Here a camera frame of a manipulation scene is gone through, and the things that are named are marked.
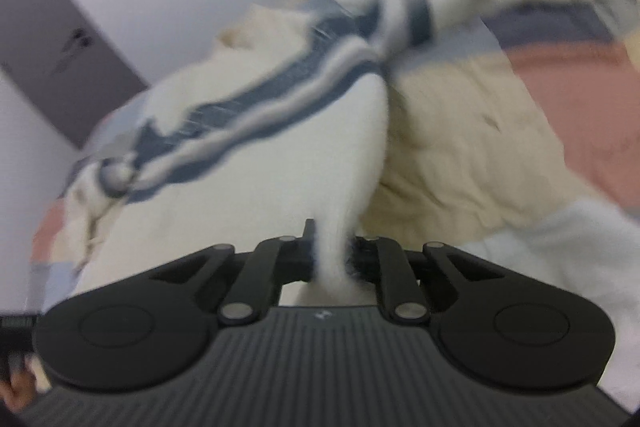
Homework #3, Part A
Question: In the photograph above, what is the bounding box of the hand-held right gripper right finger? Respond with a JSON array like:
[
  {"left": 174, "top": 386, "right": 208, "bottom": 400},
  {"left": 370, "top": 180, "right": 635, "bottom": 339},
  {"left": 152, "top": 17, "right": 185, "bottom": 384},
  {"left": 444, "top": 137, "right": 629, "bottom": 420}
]
[{"left": 349, "top": 235, "right": 526, "bottom": 324}]

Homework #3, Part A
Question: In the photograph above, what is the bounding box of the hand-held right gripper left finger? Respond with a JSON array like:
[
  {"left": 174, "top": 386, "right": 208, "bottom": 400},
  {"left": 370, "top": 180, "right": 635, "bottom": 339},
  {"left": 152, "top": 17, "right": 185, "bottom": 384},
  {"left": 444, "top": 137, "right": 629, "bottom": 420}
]
[{"left": 125, "top": 219, "right": 317, "bottom": 327}]

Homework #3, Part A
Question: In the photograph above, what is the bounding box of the cream sweater with blue stripes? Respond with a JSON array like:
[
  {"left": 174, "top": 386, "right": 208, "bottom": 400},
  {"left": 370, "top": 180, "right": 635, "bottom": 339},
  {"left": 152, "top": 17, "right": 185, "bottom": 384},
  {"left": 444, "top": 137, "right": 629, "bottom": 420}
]
[{"left": 60, "top": 0, "right": 621, "bottom": 308}]

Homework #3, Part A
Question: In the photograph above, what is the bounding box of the person's left hand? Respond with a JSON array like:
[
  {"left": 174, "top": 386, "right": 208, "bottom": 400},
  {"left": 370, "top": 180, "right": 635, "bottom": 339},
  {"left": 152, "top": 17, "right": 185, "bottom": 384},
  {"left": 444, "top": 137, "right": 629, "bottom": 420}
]
[{"left": 0, "top": 369, "right": 39, "bottom": 412}]

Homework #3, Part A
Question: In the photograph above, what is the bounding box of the patchwork bed cover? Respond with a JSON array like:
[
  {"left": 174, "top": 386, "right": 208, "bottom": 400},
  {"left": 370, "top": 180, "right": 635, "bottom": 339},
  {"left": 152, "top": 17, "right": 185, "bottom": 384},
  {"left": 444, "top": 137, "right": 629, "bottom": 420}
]
[{"left": 30, "top": 0, "right": 640, "bottom": 408}]

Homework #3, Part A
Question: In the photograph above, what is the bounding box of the grey door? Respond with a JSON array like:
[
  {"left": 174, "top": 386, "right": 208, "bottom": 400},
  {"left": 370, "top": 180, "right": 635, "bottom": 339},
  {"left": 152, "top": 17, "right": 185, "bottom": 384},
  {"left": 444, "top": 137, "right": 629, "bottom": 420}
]
[{"left": 0, "top": 0, "right": 149, "bottom": 150}]

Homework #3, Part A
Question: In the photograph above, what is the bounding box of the black door handle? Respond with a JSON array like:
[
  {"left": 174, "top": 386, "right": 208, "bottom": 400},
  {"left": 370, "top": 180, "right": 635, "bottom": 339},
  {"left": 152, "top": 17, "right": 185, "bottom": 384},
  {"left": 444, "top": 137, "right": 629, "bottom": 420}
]
[{"left": 62, "top": 27, "right": 94, "bottom": 54}]

